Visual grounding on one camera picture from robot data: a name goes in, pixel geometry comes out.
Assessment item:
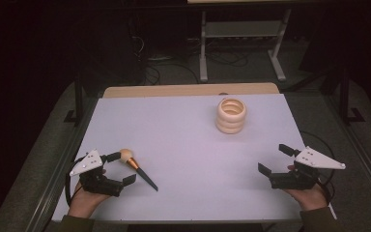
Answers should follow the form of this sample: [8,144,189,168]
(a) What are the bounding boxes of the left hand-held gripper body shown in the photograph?
[69,149,125,198]

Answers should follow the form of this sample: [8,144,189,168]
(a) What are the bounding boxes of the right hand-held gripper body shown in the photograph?
[270,146,347,190]

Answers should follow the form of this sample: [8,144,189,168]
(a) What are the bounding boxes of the makeup brush with gold ferrule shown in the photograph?
[119,148,159,192]

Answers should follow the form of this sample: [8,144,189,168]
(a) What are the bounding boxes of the beige ribbed brush holder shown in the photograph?
[214,98,247,135]

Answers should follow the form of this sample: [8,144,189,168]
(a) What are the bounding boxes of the person's right hand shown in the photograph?
[282,164,329,213]

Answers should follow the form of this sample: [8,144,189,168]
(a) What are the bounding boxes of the person's left hand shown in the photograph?
[67,169,111,219]

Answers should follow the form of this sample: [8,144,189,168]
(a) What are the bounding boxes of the black metal stand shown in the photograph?
[63,71,85,128]
[338,67,367,128]

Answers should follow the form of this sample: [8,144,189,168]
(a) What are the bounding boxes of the white table mat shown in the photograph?
[51,93,305,223]

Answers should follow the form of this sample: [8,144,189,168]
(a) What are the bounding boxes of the white metal stand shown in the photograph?
[198,9,293,83]

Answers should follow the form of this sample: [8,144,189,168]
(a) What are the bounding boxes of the right hand-held gripper cable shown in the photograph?
[299,130,336,205]

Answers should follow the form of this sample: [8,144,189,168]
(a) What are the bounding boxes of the hand-held gripper cable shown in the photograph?
[64,157,86,208]
[299,130,336,205]

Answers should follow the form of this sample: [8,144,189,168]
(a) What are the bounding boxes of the left hand-held gripper cable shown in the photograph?
[64,157,86,208]

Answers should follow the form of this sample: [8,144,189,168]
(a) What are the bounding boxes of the tangled black floor cables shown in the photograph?
[205,49,249,69]

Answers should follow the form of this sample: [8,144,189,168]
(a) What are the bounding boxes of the black floor cable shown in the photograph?
[144,57,201,85]

